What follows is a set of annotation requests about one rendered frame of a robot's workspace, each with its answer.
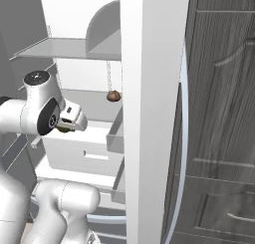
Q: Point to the dark wood cupboard door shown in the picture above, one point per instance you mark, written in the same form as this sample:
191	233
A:
222	88

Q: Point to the grey glass fridge shelf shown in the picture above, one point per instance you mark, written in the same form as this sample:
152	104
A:
59	49

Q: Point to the white fridge door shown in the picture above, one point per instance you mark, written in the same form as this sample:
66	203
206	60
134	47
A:
152	115

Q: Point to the grey door bin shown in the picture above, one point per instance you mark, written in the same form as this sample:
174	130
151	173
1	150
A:
116	138
119	188

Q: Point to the grey curved shelf divider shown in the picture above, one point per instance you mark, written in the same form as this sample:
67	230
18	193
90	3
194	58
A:
103	25

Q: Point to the brown kiwi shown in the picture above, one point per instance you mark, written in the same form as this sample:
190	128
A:
114	96

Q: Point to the dark wood drawer front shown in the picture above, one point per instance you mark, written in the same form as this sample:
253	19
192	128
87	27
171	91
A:
219	214

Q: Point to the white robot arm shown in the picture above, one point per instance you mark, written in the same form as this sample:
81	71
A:
20	118

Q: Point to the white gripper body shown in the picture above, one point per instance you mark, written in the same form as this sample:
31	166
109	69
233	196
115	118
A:
79	121

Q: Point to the white fridge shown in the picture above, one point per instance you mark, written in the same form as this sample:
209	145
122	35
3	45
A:
83	12

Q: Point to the white fridge drawer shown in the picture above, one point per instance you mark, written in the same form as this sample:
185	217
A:
83	151

